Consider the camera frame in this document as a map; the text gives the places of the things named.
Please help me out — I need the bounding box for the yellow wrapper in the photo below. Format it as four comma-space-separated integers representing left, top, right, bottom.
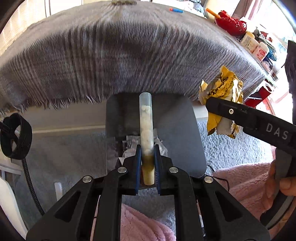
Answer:
198, 65, 243, 139

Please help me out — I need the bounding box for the black velcro strap loop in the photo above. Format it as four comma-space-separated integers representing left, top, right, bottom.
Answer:
0, 112, 33, 160

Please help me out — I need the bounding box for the grey plaid table cloth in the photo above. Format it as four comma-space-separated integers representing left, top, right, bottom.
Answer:
1, 1, 267, 114

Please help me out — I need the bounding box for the red plastic fruit basket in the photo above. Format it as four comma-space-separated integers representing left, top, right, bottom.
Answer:
215, 11, 247, 37

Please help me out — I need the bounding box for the white bottle pink label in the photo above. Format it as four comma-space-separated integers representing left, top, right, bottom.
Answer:
252, 42, 269, 62

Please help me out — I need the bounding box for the white bottle yellow cap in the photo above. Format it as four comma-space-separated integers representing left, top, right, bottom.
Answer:
240, 31, 259, 53

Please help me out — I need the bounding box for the blue orange marker pen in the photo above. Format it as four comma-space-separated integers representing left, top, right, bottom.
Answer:
170, 8, 184, 13

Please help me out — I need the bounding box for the person's right hand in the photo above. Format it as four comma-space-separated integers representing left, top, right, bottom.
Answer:
261, 160, 295, 210

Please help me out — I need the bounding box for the black cable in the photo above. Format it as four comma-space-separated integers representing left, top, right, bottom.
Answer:
21, 158, 46, 216

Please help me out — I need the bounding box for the clear tube with cotton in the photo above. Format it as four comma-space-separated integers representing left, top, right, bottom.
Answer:
139, 92, 154, 186

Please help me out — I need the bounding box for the grey trash bin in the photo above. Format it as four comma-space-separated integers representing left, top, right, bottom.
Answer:
106, 93, 207, 178

